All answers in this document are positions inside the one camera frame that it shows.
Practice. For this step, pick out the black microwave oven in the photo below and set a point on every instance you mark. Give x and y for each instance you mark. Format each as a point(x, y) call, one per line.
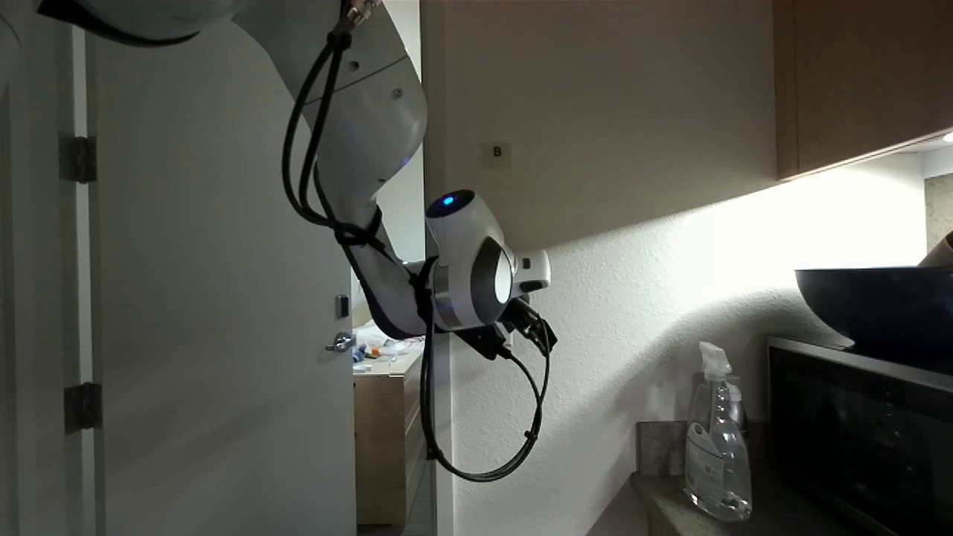
point(864, 447)

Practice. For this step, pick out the small clutter on cabinet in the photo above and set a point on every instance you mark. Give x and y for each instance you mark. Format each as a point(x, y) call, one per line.
point(371, 346)

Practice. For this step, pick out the wooden wall cabinet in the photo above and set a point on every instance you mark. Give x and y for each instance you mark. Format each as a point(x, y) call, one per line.
point(864, 78)

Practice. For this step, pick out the dark large bowl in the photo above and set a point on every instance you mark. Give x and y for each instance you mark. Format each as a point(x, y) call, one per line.
point(882, 307)

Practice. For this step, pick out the white door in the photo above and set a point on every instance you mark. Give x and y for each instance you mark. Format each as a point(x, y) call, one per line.
point(197, 330)

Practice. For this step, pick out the clear spray bottle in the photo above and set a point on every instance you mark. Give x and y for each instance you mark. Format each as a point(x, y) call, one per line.
point(715, 447)

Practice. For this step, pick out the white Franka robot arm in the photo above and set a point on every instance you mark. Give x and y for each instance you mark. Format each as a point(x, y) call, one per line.
point(367, 108)

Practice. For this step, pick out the dark metal door hinge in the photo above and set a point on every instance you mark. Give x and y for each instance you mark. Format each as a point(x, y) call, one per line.
point(79, 160)
point(82, 409)

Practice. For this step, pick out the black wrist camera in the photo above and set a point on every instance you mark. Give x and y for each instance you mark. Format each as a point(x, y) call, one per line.
point(522, 330)

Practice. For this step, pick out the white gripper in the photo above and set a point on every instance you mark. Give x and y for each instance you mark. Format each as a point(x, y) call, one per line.
point(531, 270)

